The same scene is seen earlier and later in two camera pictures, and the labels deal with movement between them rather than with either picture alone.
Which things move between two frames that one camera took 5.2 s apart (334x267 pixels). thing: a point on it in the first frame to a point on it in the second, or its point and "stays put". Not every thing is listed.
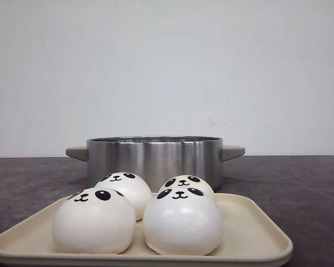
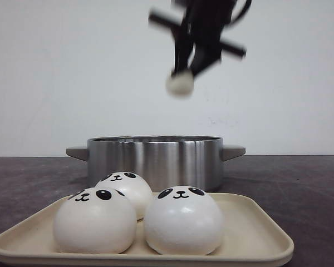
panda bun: x=94 y=221 stays put
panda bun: x=187 y=180 to x=180 y=83
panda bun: x=134 y=188 stays put
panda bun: x=183 y=221 stays put
